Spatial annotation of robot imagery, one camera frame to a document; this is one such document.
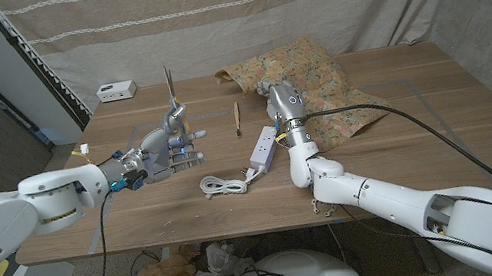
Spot crumpled white paper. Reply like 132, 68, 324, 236
187, 236, 259, 276

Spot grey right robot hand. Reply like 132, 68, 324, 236
256, 75, 314, 151

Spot black frame with zigzag trim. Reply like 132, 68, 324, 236
0, 0, 96, 144

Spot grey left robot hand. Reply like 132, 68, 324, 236
90, 99, 216, 194

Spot metal ring bracket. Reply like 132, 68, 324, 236
310, 196, 338, 219

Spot grey yellow scissors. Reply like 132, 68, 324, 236
161, 62, 195, 146

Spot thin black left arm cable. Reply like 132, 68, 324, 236
62, 186, 132, 276

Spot crumpled brown paper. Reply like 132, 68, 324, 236
132, 241, 205, 276

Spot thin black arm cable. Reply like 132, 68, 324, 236
62, 186, 132, 276
338, 178, 492, 276

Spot white coiled power cord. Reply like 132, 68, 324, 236
196, 165, 262, 203

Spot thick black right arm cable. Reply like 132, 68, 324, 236
305, 80, 492, 244

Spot beige striped curtain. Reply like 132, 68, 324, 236
0, 0, 492, 127

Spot small wooden clothespin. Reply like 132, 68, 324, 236
231, 101, 246, 139

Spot white outlet box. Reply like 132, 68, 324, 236
95, 78, 139, 105

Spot floral patterned cloth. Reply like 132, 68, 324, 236
210, 24, 394, 168

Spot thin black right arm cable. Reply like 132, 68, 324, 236
338, 178, 492, 276

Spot white power strip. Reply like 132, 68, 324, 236
244, 124, 285, 176

